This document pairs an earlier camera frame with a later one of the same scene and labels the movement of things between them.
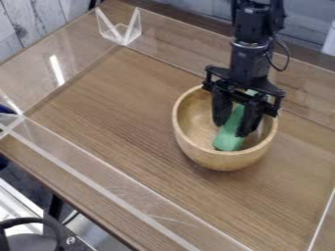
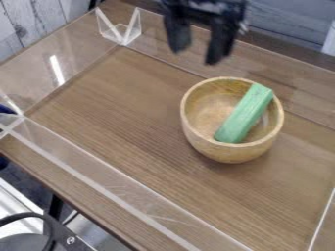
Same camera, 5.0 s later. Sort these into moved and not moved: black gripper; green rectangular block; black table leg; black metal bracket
Moved: black gripper; green rectangular block
Not moved: black table leg; black metal bracket
